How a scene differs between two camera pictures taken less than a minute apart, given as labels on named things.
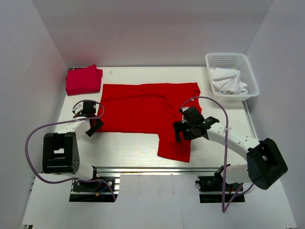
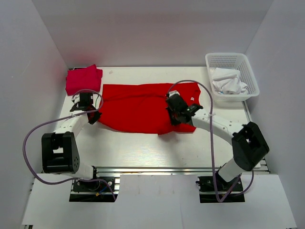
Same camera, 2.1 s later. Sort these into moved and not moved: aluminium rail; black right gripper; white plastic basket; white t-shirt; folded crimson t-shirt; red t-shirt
Moved: red t-shirt; black right gripper
Not moved: white plastic basket; folded crimson t-shirt; aluminium rail; white t-shirt
